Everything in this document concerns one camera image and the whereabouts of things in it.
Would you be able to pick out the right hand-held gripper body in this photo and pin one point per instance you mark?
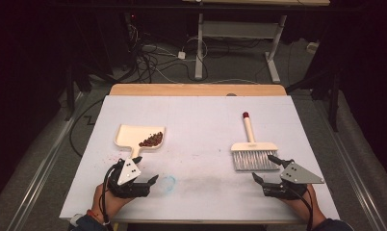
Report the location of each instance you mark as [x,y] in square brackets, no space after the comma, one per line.
[294,179]

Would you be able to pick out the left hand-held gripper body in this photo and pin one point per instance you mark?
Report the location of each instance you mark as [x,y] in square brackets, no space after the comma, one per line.
[129,187]

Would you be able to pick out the pile of red crumbs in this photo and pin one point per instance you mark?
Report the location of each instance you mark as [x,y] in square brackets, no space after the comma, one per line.
[151,140]

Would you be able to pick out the cream plastic dustpan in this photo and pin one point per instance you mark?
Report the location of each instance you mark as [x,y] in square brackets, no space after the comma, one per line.
[130,136]

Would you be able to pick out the cream brush with red cap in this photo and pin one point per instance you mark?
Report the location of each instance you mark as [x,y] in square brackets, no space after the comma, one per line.
[254,147]

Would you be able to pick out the person's left hand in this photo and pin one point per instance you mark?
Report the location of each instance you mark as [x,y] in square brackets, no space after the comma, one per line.
[109,203]

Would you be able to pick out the person's right hand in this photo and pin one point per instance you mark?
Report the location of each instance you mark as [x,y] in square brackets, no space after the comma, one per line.
[305,207]

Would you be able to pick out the red wristband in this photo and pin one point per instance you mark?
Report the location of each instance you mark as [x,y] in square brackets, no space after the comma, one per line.
[92,214]

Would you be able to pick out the white table mat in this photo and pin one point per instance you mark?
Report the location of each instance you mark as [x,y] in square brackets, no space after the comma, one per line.
[201,122]

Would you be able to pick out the black tripod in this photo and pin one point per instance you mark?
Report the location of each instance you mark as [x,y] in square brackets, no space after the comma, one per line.
[334,96]

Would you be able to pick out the wooden table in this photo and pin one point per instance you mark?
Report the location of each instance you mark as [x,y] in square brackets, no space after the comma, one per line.
[198,89]

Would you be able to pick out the black stand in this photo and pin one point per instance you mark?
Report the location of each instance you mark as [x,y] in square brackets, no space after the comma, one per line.
[69,96]

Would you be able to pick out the white power adapter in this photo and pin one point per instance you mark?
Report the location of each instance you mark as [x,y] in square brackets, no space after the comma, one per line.
[181,55]

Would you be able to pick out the small white box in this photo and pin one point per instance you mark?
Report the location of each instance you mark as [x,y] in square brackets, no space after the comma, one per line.
[313,47]

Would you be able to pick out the metal floor rail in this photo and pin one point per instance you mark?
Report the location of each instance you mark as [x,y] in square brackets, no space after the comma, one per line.
[361,189]
[37,183]

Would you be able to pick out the white desk with metal frame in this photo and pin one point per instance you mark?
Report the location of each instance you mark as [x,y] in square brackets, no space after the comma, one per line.
[199,48]

